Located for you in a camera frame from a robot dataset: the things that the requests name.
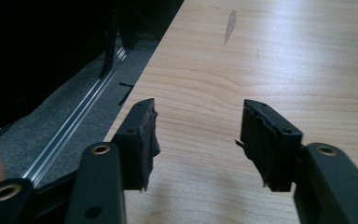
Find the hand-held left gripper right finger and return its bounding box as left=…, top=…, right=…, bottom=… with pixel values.
left=235, top=99, right=304, bottom=193

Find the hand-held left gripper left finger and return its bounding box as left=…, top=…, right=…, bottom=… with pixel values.
left=111, top=97, right=162, bottom=191

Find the black tape strip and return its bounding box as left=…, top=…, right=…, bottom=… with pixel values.
left=117, top=81, right=135, bottom=106

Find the aluminium floor rail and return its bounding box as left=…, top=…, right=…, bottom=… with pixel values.
left=21, top=46, right=129, bottom=188

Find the black stand post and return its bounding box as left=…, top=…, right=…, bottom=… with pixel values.
left=98, top=6, right=119, bottom=78

